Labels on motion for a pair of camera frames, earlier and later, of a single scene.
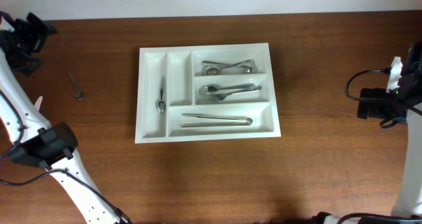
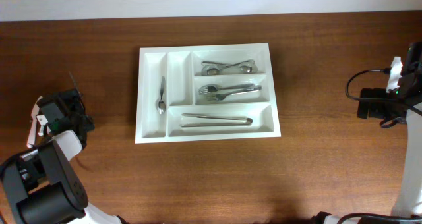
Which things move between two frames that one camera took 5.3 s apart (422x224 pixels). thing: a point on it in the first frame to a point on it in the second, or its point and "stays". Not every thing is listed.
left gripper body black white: x=30 y=40 to x=76 y=104
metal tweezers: x=249 y=120 stays
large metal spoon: x=244 y=68 stays
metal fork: x=210 y=88 stays
